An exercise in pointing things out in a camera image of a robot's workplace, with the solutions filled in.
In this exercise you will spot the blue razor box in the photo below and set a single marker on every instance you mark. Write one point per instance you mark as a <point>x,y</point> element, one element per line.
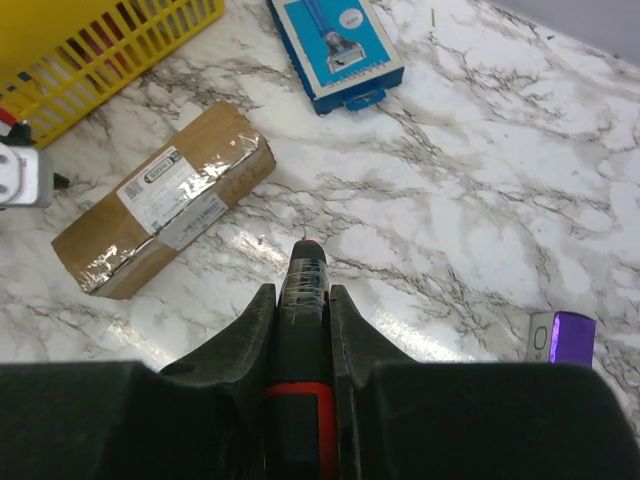
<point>340,50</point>

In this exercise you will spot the brown cardboard express box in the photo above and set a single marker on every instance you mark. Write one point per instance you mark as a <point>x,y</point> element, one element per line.
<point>118,245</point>

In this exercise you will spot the yellow plastic basket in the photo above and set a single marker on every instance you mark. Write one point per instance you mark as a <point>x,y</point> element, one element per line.
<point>62,59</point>

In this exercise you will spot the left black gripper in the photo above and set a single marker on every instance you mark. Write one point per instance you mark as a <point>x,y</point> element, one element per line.
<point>20,135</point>

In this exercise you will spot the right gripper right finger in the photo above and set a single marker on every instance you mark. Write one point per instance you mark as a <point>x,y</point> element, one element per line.
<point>402,419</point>

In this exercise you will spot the red black utility knife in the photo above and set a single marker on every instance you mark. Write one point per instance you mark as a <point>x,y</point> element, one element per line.
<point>300,426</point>

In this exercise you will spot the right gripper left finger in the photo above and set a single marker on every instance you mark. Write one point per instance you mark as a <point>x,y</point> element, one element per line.
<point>197,418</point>

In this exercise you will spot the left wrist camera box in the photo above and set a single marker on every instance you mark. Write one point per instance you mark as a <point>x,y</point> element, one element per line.
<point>27,178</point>

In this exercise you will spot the purple silver box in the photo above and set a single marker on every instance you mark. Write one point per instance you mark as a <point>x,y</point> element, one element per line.
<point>561,337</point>

